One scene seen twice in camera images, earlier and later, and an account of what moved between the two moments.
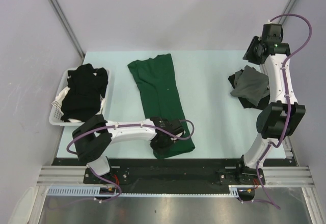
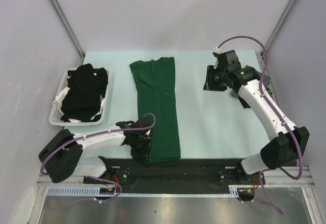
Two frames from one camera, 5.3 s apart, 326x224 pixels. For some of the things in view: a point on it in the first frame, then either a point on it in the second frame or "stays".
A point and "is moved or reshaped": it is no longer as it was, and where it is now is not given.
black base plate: x=173 y=175 stays
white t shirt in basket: x=58 y=101 stays
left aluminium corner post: x=61 y=16 stays
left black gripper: x=154 y=146 → x=143 y=154
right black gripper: x=249 y=55 → x=209 y=85
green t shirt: x=156 y=79 is moved or reshaped
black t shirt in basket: x=86 y=88 stays
